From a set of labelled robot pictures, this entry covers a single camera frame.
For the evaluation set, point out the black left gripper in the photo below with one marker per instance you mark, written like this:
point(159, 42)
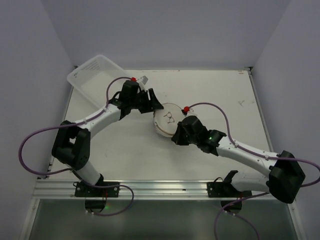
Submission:
point(145, 100)

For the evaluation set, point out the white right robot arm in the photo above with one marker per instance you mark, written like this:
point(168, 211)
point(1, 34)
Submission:
point(277, 174)

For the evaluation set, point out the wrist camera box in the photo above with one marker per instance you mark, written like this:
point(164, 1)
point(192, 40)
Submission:
point(188, 111)
point(142, 81)

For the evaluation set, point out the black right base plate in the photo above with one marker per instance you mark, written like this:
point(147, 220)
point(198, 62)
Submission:
point(219, 189)

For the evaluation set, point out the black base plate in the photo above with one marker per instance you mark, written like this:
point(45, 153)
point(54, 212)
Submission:
point(219, 189)
point(110, 190)

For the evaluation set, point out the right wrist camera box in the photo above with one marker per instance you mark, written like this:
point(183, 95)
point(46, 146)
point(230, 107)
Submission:
point(188, 111)

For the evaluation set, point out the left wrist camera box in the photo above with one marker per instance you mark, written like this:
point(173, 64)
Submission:
point(142, 81)

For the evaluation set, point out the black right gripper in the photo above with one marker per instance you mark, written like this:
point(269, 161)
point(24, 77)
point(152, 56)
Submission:
point(182, 133)

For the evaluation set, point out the white plastic basket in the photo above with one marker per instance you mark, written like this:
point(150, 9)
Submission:
point(92, 78)

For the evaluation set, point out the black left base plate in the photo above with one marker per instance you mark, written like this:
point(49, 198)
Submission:
point(110, 190)

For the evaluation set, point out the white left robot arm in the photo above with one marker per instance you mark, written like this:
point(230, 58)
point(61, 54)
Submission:
point(72, 144)

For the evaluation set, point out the aluminium mounting rail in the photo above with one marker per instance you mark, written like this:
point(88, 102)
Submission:
point(125, 190)

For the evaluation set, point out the round white mesh laundry bag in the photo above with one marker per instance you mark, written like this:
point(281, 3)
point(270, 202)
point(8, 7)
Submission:
point(166, 120)

